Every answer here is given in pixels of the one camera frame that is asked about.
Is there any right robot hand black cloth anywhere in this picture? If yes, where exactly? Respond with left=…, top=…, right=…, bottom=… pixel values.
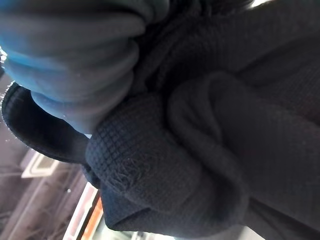
left=0, top=0, right=173, bottom=137

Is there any pale grey rectangular box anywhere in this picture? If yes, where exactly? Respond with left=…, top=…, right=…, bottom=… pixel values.
left=21, top=151, right=60, bottom=179

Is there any dark waffle-knit garment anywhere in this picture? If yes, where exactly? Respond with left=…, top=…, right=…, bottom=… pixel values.
left=1, top=0, right=320, bottom=240

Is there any white and orange frame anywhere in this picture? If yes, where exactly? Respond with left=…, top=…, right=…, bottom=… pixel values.
left=62, top=183, right=109, bottom=240

